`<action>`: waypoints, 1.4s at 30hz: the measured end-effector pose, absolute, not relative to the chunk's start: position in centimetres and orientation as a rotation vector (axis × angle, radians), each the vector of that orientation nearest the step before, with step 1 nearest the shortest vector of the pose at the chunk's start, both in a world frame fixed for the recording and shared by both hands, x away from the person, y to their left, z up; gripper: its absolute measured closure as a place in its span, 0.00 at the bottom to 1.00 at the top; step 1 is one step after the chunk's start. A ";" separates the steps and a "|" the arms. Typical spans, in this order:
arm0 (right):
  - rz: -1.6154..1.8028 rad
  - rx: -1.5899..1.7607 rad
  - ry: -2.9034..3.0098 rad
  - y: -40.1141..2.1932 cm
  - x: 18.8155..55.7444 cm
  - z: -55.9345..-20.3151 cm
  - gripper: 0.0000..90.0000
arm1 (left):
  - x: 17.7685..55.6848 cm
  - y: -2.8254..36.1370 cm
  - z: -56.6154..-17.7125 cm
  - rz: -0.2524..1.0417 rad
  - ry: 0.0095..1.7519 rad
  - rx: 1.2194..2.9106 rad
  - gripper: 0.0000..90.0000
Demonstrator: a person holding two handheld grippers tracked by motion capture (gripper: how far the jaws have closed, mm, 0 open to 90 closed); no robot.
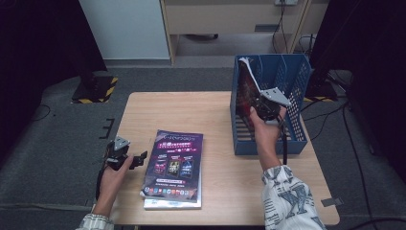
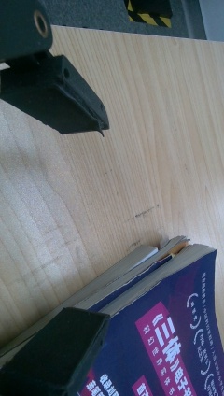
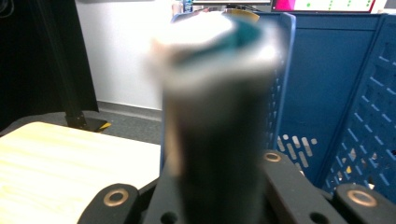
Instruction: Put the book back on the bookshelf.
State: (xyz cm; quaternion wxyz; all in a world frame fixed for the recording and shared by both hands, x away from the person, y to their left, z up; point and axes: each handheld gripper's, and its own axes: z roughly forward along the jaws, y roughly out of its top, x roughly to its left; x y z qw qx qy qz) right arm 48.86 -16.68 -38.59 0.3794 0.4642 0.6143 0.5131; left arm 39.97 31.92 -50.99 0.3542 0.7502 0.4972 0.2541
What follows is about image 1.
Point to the blue file rack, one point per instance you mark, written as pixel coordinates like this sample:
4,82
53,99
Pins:
271,148

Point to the grey tape piece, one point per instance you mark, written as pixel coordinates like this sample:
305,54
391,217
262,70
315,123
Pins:
332,202
89,203

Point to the person's left hand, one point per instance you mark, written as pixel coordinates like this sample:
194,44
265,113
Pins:
110,188

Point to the person's right hand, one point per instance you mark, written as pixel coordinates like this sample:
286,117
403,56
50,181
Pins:
269,143

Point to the white magazine colourful pictures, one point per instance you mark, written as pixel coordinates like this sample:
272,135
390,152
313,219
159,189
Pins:
172,205

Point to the black tape mark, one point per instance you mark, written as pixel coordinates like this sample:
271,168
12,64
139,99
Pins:
108,128

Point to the beige wooden desk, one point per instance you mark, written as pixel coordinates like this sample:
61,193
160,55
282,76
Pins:
223,17

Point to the black stand base striped tape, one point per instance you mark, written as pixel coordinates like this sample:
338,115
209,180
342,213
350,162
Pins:
320,93
95,92

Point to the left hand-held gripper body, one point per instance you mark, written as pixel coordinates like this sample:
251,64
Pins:
116,158

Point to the black magazine red cards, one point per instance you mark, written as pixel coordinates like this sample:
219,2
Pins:
245,89

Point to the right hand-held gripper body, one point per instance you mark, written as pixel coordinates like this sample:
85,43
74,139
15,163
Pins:
271,108

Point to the purple magazine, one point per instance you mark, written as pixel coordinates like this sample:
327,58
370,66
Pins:
174,166

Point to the white power strip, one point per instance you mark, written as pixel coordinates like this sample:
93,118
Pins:
286,2

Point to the black curtain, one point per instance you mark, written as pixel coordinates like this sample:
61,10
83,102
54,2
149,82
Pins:
376,48
38,48

